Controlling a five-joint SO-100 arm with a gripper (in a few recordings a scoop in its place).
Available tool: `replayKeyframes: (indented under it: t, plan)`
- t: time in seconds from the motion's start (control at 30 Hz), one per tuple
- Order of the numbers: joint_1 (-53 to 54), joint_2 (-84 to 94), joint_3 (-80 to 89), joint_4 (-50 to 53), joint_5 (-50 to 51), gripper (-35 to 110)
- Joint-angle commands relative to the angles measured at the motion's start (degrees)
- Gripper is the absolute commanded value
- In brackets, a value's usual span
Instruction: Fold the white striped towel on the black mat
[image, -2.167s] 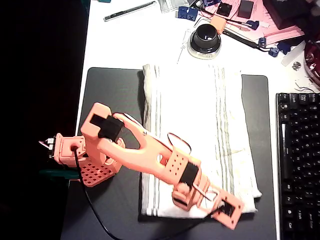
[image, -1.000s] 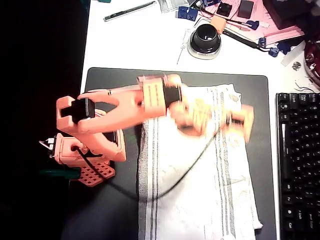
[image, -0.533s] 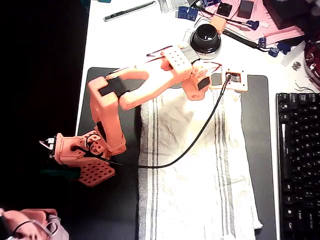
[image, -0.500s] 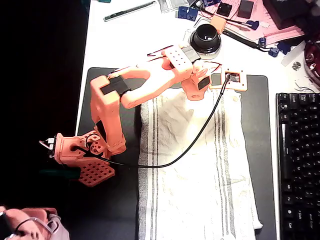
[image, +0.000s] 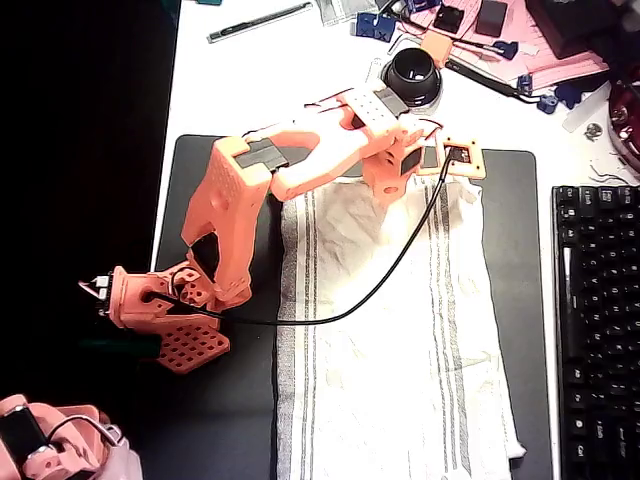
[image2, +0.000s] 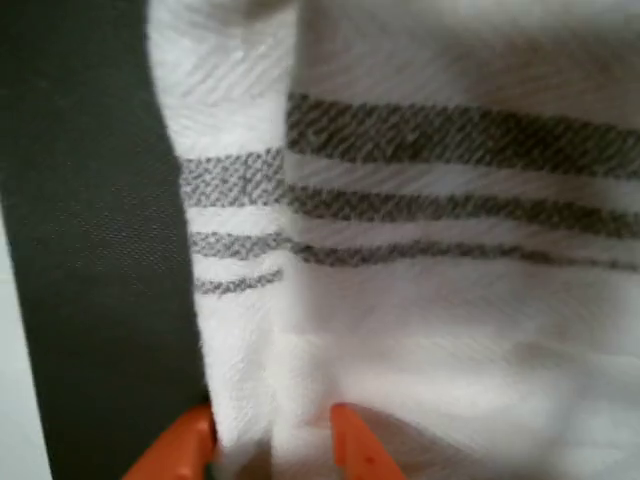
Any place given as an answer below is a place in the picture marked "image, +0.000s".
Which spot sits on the blue printed block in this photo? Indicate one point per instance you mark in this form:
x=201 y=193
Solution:
x=367 y=22
x=386 y=30

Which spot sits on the white striped towel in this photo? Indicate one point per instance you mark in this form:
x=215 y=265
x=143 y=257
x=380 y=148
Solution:
x=390 y=375

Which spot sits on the clear plastic bag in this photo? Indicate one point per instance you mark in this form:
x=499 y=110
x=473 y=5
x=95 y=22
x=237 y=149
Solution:
x=345 y=10

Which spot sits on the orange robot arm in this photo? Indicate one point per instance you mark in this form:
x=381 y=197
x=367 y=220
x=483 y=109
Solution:
x=225 y=200

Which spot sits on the dark red bowl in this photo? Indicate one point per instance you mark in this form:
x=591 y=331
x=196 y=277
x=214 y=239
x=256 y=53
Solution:
x=627 y=115

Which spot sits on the orange perforated base plate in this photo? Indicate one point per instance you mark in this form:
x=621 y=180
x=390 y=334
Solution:
x=192 y=350

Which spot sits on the black pen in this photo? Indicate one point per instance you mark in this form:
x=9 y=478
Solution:
x=260 y=21

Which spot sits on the dark grey rectangular module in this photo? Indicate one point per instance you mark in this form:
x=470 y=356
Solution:
x=491 y=17

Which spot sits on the black square module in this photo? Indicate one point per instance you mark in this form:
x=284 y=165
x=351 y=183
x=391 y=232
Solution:
x=448 y=19

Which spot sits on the dark blue printed clip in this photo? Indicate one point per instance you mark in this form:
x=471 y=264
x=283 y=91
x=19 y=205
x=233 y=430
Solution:
x=569 y=94

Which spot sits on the small orange box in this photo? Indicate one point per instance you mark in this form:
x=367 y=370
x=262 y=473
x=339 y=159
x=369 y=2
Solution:
x=436 y=47

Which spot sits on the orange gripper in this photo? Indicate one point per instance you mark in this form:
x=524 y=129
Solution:
x=384 y=187

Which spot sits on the dark maroon box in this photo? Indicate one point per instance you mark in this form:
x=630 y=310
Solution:
x=575 y=25

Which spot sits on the clear plastic strip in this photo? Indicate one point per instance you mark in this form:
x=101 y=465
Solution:
x=582 y=112

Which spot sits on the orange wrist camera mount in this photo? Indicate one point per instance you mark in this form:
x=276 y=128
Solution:
x=477 y=167

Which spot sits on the black keyboard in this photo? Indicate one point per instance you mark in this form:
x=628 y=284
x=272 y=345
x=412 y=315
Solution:
x=600 y=325

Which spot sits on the black tweezers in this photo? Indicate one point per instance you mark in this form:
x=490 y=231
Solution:
x=470 y=72

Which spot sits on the black dome on clear base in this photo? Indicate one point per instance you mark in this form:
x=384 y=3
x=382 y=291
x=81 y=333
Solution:
x=412 y=75

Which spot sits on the pink paper sheets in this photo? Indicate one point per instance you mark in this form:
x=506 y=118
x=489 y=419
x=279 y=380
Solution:
x=550 y=65

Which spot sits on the black desk mat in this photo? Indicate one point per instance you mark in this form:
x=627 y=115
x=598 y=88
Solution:
x=515 y=250

